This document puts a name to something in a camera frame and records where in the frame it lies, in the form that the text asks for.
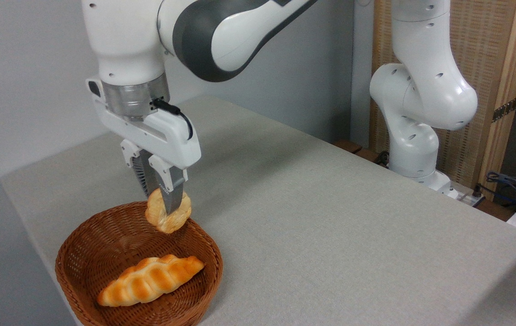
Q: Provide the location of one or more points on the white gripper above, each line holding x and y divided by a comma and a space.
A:
167, 136

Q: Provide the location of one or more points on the fish-shaped bread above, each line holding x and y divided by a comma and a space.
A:
176, 222

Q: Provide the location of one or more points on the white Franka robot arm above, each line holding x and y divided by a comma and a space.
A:
126, 40

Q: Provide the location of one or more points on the long twisted bread loaf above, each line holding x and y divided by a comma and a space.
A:
149, 280

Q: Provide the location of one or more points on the brown wicker basket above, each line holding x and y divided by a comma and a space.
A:
90, 258

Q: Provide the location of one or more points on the grey tablecloth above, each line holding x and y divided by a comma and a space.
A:
330, 235

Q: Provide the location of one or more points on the wooden rattan folding screen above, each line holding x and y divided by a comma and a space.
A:
479, 45

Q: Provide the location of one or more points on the metal screen hinge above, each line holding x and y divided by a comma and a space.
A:
505, 109

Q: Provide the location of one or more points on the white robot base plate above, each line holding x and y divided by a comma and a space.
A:
464, 192

